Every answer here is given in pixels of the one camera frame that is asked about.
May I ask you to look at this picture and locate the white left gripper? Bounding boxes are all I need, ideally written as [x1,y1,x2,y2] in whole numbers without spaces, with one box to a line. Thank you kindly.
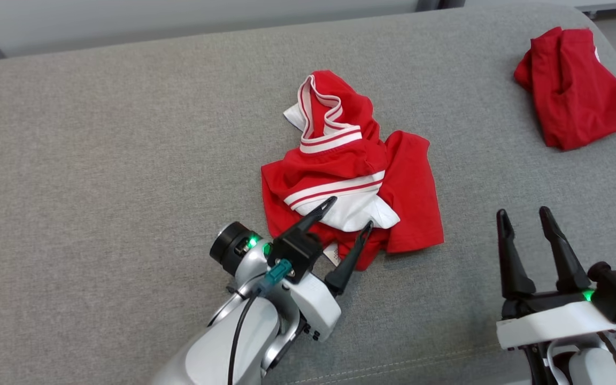
[279,196,374,343]

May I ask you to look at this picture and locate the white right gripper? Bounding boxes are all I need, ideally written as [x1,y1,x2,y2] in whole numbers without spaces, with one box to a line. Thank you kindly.
[496,206,616,351]

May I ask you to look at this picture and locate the red jersey with white sleeves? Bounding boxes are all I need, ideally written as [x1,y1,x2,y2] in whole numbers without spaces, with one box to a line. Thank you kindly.
[261,70,445,272]

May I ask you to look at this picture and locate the red shorts with white stripe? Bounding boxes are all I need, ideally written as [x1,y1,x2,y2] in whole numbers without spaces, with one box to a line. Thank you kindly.
[514,27,616,151]

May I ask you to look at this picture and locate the grey fabric sofa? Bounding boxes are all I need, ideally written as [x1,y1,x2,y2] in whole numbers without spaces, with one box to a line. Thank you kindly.
[0,0,616,385]

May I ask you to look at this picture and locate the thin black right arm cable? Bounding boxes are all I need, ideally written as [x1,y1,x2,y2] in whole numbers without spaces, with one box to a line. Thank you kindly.
[597,332,616,385]

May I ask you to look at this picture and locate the grey partition base rail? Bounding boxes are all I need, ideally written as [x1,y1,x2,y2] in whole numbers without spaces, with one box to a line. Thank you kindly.
[575,0,616,15]

